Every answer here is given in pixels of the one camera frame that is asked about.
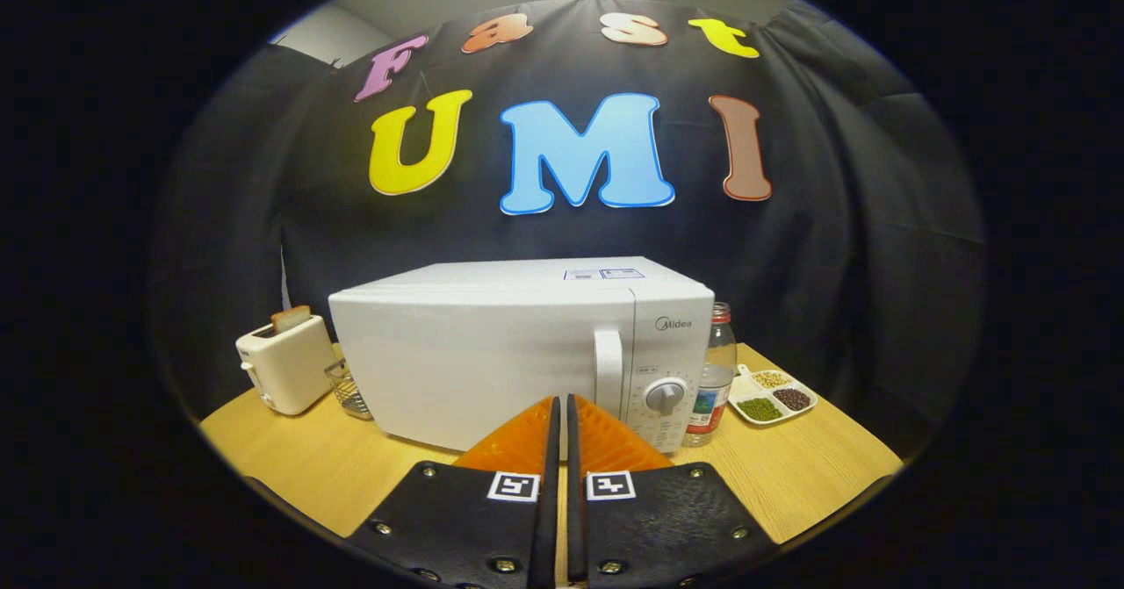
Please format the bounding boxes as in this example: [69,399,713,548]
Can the clear bottle with red cap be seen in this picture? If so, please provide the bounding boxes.
[682,302,739,448]

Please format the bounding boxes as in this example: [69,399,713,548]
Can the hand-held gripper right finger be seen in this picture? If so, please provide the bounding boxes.
[566,393,781,589]

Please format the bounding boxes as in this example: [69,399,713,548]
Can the white divided dish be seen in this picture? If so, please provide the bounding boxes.
[727,363,819,427]

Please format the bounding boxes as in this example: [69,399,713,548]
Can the black backdrop cloth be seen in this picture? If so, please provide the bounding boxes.
[149,0,984,449]

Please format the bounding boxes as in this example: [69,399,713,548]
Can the white microwave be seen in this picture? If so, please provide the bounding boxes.
[328,257,717,454]

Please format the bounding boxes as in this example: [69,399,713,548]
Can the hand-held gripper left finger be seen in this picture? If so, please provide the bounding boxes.
[347,394,563,589]

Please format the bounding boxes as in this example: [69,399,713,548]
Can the metal wire utensil holder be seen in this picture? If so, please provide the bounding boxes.
[325,359,374,421]

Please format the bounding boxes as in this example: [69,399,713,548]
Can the white toaster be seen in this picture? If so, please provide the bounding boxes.
[235,312,339,416]

